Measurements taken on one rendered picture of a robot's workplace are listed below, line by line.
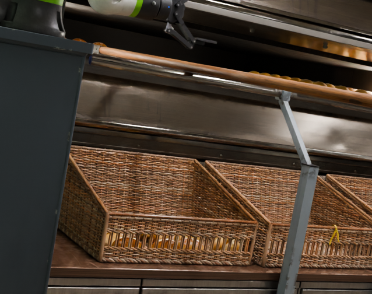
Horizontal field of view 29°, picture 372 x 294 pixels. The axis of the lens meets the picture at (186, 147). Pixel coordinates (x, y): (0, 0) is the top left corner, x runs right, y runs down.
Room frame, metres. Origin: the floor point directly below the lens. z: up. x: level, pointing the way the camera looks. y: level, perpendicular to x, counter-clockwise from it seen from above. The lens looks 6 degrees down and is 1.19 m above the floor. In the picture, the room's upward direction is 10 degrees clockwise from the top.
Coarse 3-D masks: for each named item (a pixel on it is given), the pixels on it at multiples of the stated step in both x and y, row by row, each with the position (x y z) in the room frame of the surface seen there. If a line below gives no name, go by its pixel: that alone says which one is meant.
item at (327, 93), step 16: (112, 48) 2.89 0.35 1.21; (160, 64) 2.52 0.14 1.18; (176, 64) 2.42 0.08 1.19; (192, 64) 2.33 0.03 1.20; (240, 80) 2.10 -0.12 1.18; (256, 80) 2.02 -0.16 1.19; (272, 80) 1.96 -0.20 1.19; (288, 80) 1.91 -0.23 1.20; (320, 96) 1.79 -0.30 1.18; (336, 96) 1.74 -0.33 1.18; (352, 96) 1.69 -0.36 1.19; (368, 96) 1.65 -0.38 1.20
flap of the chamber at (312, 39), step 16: (192, 16) 2.70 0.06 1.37; (208, 16) 2.67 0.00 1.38; (224, 16) 2.65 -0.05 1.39; (240, 16) 2.68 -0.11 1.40; (240, 32) 2.89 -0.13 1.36; (256, 32) 2.87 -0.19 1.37; (272, 32) 2.84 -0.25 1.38; (288, 32) 2.81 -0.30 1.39; (304, 32) 2.83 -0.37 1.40; (320, 32) 2.86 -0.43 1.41; (320, 48) 3.07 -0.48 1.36; (336, 48) 3.04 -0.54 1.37; (352, 48) 3.01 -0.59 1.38; (368, 48) 2.99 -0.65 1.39
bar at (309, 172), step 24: (144, 72) 2.26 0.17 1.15; (168, 72) 2.30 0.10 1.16; (288, 96) 2.52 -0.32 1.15; (312, 96) 2.59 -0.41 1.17; (288, 120) 2.48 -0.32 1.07; (312, 168) 2.33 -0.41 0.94; (312, 192) 2.34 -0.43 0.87; (288, 240) 2.35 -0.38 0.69; (288, 264) 2.33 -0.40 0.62; (288, 288) 2.33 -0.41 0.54
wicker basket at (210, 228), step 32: (96, 160) 2.56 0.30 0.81; (160, 160) 2.69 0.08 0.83; (192, 160) 2.77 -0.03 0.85; (64, 192) 2.42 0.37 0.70; (128, 192) 2.61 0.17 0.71; (160, 192) 2.67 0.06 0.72; (192, 192) 2.74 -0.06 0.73; (224, 192) 2.56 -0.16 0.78; (64, 224) 2.37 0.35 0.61; (96, 224) 2.17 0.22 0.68; (128, 224) 2.14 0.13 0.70; (160, 224) 2.20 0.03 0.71; (192, 224) 2.25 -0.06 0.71; (224, 224) 2.31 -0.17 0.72; (256, 224) 2.37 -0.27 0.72; (96, 256) 2.12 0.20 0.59; (128, 256) 2.15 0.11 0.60; (160, 256) 2.21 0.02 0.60; (192, 256) 2.27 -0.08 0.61; (224, 256) 2.33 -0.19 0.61
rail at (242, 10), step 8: (192, 0) 2.58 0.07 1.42; (200, 0) 2.60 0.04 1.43; (208, 0) 2.61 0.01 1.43; (224, 8) 2.65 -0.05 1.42; (232, 8) 2.66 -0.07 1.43; (240, 8) 2.68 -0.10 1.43; (256, 16) 2.72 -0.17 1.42; (264, 16) 2.73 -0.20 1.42; (272, 16) 2.75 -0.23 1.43; (296, 24) 2.81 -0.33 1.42; (304, 24) 2.83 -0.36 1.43; (312, 24) 2.85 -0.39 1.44; (328, 32) 2.89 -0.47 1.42; (336, 32) 2.91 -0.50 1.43; (360, 40) 2.97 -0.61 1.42; (368, 40) 2.99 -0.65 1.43
